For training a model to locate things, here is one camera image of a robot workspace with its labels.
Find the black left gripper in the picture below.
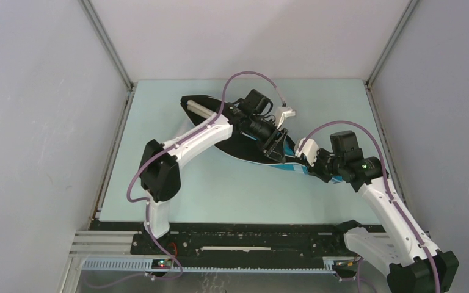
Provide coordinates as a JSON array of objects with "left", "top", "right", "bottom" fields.
[{"left": 246, "top": 115, "right": 288, "bottom": 164}]

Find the blue racket bag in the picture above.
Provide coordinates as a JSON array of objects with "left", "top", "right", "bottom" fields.
[{"left": 179, "top": 95, "right": 344, "bottom": 184}]

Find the blue racket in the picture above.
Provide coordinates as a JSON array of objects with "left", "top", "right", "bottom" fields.
[{"left": 187, "top": 100, "right": 216, "bottom": 119}]

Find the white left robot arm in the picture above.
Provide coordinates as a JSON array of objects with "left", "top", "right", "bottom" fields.
[{"left": 140, "top": 89, "right": 289, "bottom": 255}]

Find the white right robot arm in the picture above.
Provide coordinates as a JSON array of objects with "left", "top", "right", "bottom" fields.
[{"left": 296, "top": 131, "right": 459, "bottom": 292}]

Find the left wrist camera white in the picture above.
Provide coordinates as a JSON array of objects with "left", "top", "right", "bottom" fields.
[{"left": 274, "top": 106, "right": 296, "bottom": 128}]

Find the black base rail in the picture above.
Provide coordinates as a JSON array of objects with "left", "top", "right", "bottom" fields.
[{"left": 130, "top": 220, "right": 362, "bottom": 269}]

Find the aluminium frame post right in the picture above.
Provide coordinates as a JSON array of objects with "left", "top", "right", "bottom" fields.
[{"left": 366, "top": 0, "right": 421, "bottom": 89}]

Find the aluminium frame post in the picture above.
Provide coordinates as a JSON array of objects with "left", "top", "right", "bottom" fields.
[
  {"left": 78, "top": 0, "right": 134, "bottom": 90},
  {"left": 366, "top": 0, "right": 421, "bottom": 89}
]

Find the grey cable duct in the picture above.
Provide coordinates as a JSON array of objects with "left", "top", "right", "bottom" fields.
[{"left": 81, "top": 258, "right": 335, "bottom": 274}]

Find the aluminium frame post left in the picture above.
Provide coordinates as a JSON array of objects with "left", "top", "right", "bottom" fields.
[{"left": 78, "top": 0, "right": 134, "bottom": 90}]

